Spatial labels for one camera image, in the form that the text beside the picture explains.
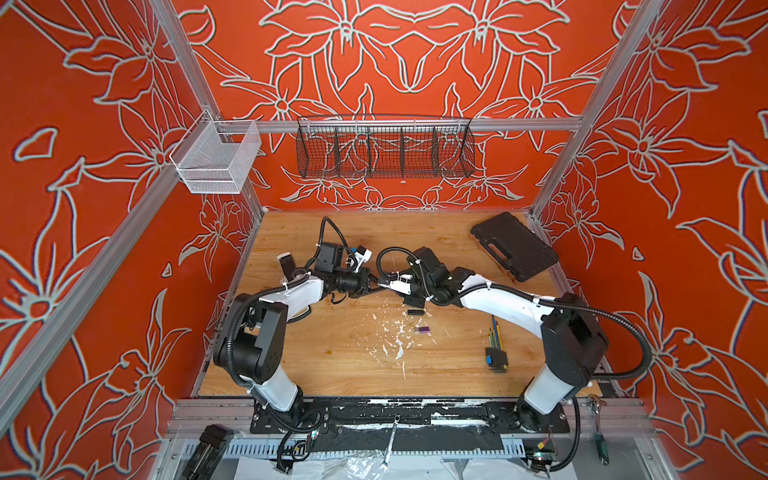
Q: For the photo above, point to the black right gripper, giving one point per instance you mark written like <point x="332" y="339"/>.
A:
<point x="414" y="288"/>

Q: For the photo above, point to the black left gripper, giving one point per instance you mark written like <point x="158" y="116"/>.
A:
<point x="363" y="283"/>

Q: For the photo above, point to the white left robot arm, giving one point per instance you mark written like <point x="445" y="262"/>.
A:
<point x="250" y="347"/>

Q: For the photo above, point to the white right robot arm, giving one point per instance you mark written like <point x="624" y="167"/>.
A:
<point x="574" y="343"/>

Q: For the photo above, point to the black plastic tool case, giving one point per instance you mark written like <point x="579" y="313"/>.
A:
<point x="514" y="247"/>

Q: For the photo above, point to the black clamp block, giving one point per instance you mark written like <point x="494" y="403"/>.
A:
<point x="212" y="445"/>

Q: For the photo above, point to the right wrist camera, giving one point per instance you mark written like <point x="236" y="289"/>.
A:
<point x="402" y="284"/>

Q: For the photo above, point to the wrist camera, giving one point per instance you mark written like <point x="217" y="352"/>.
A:
<point x="357" y="257"/>
<point x="402" y="284"/>

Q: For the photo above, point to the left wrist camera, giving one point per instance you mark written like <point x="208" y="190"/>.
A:
<point x="357" y="257"/>

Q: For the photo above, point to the black wire mesh basket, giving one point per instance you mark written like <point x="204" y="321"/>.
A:
<point x="370" y="146"/>

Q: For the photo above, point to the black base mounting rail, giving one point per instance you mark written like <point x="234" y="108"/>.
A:
<point x="453" y="427"/>

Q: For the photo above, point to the white wire mesh basket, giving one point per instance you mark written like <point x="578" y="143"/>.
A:
<point x="216" y="156"/>

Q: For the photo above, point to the green handled screwdriver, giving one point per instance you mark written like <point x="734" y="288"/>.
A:
<point x="595" y="405"/>

